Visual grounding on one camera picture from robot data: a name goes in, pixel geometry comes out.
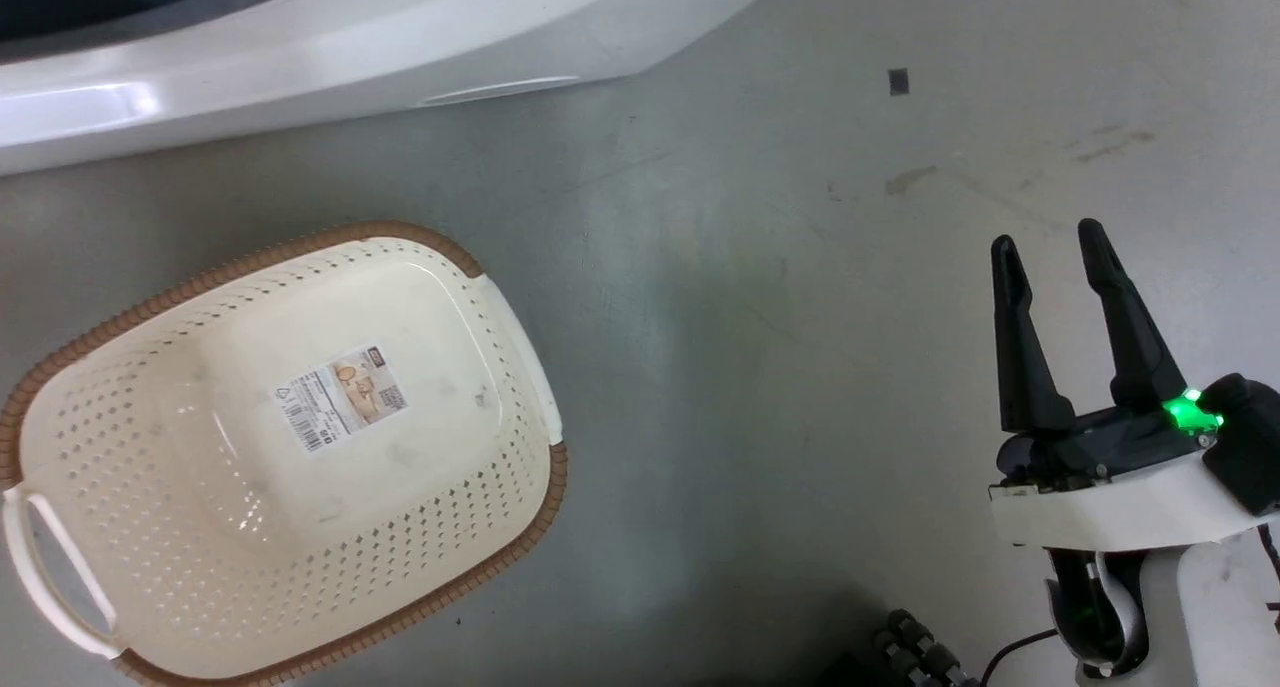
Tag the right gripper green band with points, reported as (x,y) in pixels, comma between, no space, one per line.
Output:
(1120,497)

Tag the white washing machine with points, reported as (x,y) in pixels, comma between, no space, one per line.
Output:
(300,57)

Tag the paper barcode label sticker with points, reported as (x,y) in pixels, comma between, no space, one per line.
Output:
(345,397)

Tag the cream perforated laundry basket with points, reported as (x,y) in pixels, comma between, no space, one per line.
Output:
(150,447)

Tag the black ribbed robot part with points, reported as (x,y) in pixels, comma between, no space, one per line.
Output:
(915,652)

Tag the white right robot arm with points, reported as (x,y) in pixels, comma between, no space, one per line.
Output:
(1200,617)

